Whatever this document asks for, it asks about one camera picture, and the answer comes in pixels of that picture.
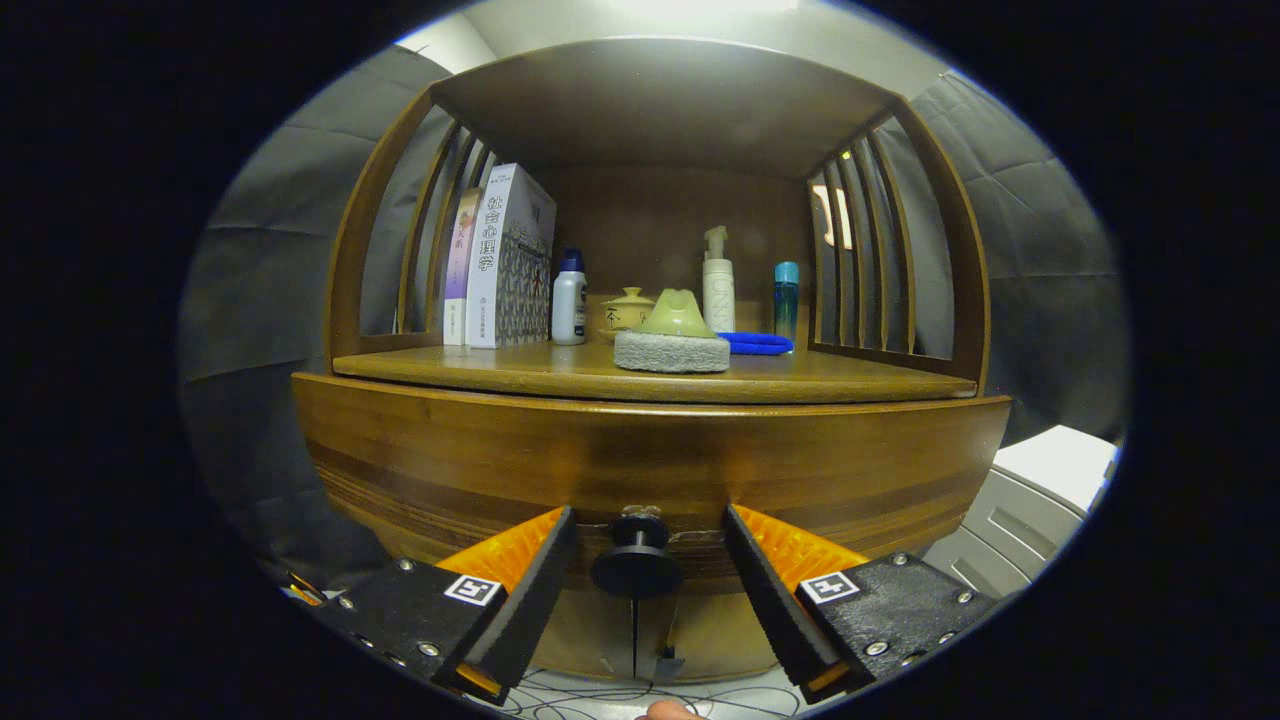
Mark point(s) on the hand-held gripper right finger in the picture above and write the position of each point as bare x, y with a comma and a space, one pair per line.
770, 600

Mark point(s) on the yellow ceramic lidded teacup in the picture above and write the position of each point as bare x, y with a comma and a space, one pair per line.
625, 312

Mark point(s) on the wooden drawer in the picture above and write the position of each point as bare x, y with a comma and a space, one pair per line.
650, 450

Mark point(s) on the white grey side cabinet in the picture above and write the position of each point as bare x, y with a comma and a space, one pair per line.
1040, 480

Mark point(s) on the clear blue bottle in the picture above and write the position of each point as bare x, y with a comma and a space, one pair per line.
786, 300

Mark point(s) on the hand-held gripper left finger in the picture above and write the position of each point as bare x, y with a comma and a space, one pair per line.
530, 590

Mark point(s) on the white pump bottle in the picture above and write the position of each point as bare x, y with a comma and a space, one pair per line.
718, 290

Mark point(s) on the black drawer knob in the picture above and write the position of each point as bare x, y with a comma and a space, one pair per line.
637, 570

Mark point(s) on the brown wooden cabinet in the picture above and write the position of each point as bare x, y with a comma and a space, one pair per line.
660, 100

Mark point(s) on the black backdrop cloth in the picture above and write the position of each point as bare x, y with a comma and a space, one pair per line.
1050, 300

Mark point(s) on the pink purple book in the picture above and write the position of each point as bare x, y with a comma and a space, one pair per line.
458, 280

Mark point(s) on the white bottle blue cap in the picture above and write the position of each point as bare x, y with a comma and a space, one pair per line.
569, 305

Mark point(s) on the white patterned book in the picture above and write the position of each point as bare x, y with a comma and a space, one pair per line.
505, 270

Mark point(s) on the blue folded cloth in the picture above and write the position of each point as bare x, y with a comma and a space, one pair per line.
757, 343

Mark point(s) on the wooden countertop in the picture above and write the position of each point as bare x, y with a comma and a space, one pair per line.
560, 375

